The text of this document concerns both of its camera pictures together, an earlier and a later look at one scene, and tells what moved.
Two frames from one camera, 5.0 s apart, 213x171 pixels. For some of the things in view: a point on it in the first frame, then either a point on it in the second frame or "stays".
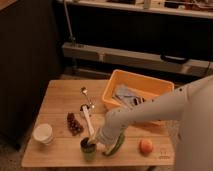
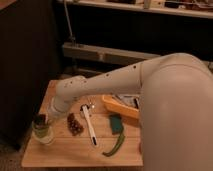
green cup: (88, 149) → (41, 125)
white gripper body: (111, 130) → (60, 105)
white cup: (43, 133) stays
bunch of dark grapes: (74, 126) stays
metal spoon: (92, 102) stays
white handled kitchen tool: (85, 109) stays
